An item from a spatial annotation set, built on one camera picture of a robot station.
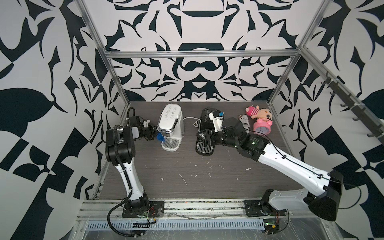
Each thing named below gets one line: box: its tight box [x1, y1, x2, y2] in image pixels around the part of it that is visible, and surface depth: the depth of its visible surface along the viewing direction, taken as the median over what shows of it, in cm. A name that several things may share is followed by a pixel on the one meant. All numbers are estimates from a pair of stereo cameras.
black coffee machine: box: [195, 107, 218, 156], surface depth 89 cm
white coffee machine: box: [157, 103, 185, 152], surface depth 86 cm
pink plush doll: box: [245, 105, 273, 121], surface depth 107 cm
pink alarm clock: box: [253, 119, 273, 136], surface depth 99 cm
